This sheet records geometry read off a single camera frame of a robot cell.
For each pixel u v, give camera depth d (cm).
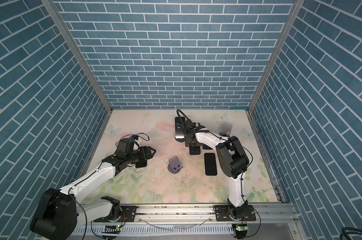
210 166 89
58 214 40
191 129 77
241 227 74
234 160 52
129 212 74
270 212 77
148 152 77
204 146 99
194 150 92
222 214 74
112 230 72
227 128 99
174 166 85
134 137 78
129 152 69
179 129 99
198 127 72
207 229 74
